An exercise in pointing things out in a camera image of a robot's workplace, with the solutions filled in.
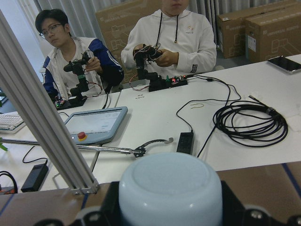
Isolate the black power strip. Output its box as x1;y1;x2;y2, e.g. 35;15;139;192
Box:
176;132;194;155

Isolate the black power adapter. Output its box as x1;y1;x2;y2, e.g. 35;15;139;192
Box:
21;163;48;193

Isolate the person in white hoodie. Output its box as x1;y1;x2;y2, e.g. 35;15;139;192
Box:
121;0;217;78

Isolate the person in white blue jacket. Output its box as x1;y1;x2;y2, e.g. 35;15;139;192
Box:
35;9;124;100

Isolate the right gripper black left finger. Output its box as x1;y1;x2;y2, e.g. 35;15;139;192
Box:
77;181;121;226

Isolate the white keyboard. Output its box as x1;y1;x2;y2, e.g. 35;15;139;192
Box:
0;113;26;134

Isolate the cardboard box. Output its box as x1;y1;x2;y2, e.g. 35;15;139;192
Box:
245;3;301;63

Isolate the teach pendant tablet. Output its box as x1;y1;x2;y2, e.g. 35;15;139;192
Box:
64;106;128;145

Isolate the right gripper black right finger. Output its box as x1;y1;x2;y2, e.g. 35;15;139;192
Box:
221;180;301;226

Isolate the coiled black cable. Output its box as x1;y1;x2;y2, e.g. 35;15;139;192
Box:
213;94;289;148

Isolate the light blue plastic cup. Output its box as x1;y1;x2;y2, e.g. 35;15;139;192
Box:
119;153;223;226

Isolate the aluminium frame post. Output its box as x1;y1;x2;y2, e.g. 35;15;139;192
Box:
0;15;98;194

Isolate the silver grabber pole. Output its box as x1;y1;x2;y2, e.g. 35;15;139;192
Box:
0;137;174;158

